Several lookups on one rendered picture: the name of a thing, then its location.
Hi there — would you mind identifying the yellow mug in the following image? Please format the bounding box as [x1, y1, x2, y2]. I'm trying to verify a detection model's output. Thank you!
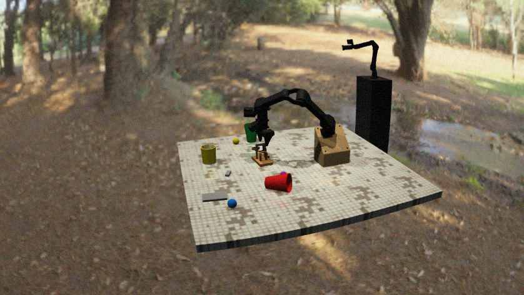
[201, 144, 216, 165]

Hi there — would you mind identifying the blue ball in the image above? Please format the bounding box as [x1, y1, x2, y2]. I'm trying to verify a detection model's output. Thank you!
[227, 199, 237, 208]

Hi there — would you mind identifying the green cup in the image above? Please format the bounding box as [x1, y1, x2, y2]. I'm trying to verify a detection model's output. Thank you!
[244, 122, 257, 143]

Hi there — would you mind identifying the red plastic cup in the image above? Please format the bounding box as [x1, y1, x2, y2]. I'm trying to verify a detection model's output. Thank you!
[265, 173, 292, 192]

